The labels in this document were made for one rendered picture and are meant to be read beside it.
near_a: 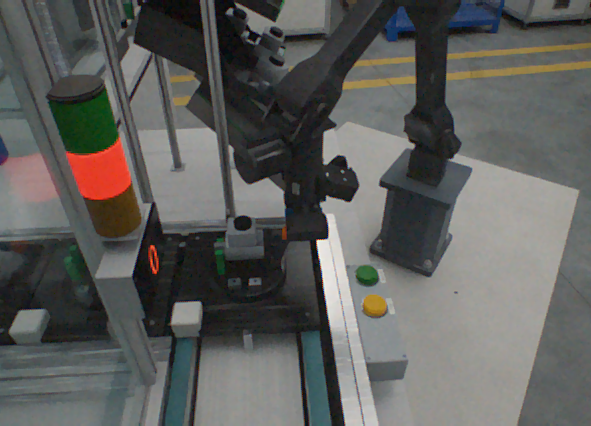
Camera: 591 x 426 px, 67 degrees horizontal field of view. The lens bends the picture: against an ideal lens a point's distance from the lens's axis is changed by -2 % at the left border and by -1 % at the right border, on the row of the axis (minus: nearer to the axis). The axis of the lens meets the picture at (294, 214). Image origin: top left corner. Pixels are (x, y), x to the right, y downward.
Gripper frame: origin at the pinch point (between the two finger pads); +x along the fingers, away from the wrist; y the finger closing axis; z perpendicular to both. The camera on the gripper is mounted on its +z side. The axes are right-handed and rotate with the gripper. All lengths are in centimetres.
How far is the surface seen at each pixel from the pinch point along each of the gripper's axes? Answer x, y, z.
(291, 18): 87, 408, 23
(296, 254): 11.7, 4.0, -0.7
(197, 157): 23, 57, -26
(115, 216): -20.1, -21.4, -20.7
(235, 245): 2.7, -2.4, -11.2
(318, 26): 96, 412, 50
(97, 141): -28.5, -21.2, -20.2
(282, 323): 11.7, -11.7, -4.0
